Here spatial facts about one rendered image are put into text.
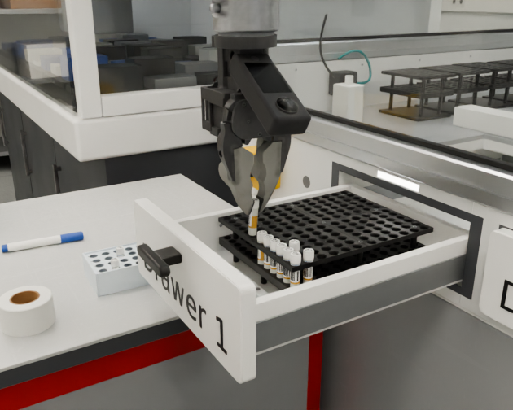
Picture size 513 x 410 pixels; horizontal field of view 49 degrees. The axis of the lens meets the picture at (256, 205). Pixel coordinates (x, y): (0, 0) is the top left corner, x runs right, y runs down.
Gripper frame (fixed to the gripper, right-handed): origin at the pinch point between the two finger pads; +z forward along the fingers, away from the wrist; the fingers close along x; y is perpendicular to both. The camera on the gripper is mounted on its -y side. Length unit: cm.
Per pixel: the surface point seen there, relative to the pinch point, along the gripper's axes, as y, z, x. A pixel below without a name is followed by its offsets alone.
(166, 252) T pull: -1.1, 2.8, 12.5
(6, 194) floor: 315, 95, -5
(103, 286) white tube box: 20.0, 16.5, 14.7
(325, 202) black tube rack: 5.0, 4.2, -14.6
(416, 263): -13.5, 6.1, -14.1
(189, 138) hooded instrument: 79, 12, -27
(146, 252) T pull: -0.1, 2.8, 14.4
